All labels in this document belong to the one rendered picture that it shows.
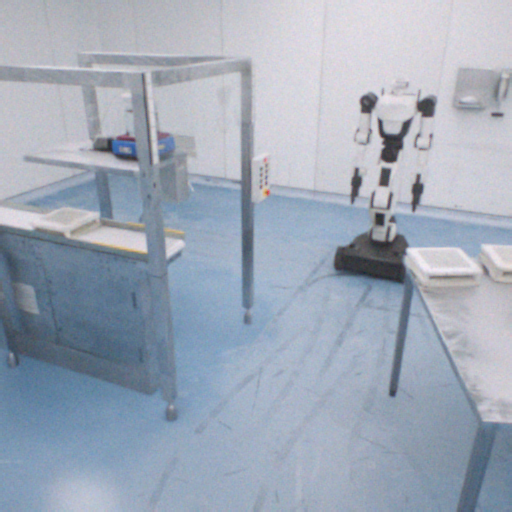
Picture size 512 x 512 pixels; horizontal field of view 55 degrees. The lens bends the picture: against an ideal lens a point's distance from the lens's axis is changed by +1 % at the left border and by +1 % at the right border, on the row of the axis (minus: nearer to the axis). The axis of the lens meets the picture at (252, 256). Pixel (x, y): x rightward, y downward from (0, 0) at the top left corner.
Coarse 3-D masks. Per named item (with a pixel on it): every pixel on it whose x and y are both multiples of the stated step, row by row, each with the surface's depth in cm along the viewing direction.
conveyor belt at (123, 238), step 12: (0, 216) 273; (12, 216) 273; (24, 216) 273; (36, 216) 273; (108, 228) 257; (96, 240) 243; (108, 240) 243; (120, 240) 243; (132, 240) 243; (144, 240) 243; (168, 240) 243; (180, 240) 243; (108, 252) 232; (168, 252) 232
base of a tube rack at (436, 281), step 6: (408, 264) 225; (414, 264) 222; (414, 270) 217; (420, 270) 217; (420, 276) 211; (444, 276) 211; (456, 276) 211; (426, 282) 207; (432, 282) 207; (438, 282) 207; (444, 282) 207; (450, 282) 208; (456, 282) 208; (462, 282) 208; (468, 282) 208; (474, 282) 208; (480, 282) 208
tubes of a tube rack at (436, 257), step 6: (432, 252) 221; (444, 252) 220; (450, 252) 221; (432, 258) 216; (438, 258) 215; (444, 258) 215; (450, 258) 215; (456, 258) 216; (438, 264) 210; (450, 264) 210; (462, 264) 210
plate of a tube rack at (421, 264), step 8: (432, 248) 227; (440, 248) 227; (448, 248) 227; (456, 248) 227; (416, 256) 219; (464, 256) 219; (416, 264) 214; (424, 264) 212; (472, 264) 212; (424, 272) 206; (432, 272) 205; (440, 272) 205; (448, 272) 205; (456, 272) 206; (464, 272) 206; (472, 272) 206; (480, 272) 206
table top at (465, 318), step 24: (480, 264) 228; (432, 288) 207; (456, 288) 207; (480, 288) 207; (504, 288) 207; (432, 312) 190; (456, 312) 190; (480, 312) 190; (504, 312) 190; (456, 336) 175; (480, 336) 175; (504, 336) 175; (456, 360) 163; (480, 360) 163; (504, 360) 163; (480, 384) 152; (504, 384) 152; (480, 408) 143; (504, 408) 143
